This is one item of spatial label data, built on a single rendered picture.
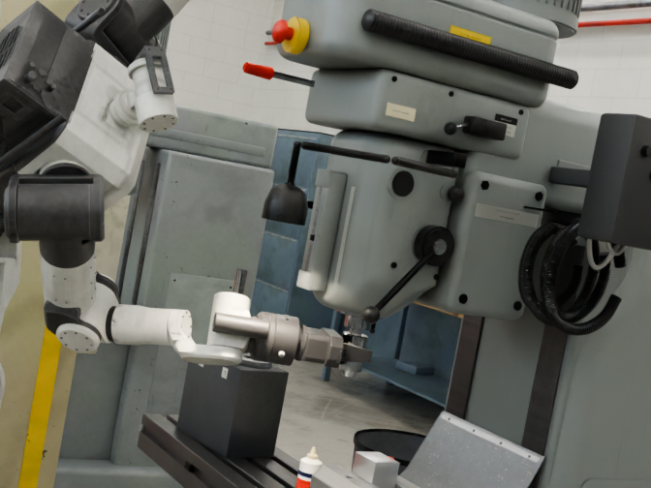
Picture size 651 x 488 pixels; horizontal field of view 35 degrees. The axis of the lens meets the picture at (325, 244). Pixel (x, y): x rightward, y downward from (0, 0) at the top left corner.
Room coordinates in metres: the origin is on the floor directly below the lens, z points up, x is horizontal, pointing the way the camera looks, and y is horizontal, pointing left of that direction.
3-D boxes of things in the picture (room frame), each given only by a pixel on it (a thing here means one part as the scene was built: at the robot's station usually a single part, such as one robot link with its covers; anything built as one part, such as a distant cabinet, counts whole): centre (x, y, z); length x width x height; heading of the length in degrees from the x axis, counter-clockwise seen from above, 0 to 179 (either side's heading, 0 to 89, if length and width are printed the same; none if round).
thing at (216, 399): (2.19, 0.14, 1.04); 0.22 x 0.12 x 0.20; 37
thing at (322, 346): (1.83, 0.01, 1.24); 0.13 x 0.12 x 0.10; 12
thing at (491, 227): (1.95, -0.25, 1.47); 0.24 x 0.19 x 0.26; 32
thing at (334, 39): (1.85, -0.10, 1.81); 0.47 x 0.26 x 0.16; 122
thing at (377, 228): (1.85, -0.09, 1.47); 0.21 x 0.19 x 0.32; 32
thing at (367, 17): (1.74, -0.19, 1.79); 0.45 x 0.04 x 0.04; 122
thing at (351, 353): (1.81, -0.09, 1.24); 0.06 x 0.02 x 0.03; 102
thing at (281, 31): (1.71, 0.13, 1.76); 0.04 x 0.03 x 0.04; 32
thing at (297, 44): (1.72, 0.11, 1.76); 0.06 x 0.02 x 0.06; 32
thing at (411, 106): (1.87, -0.12, 1.68); 0.34 x 0.24 x 0.10; 122
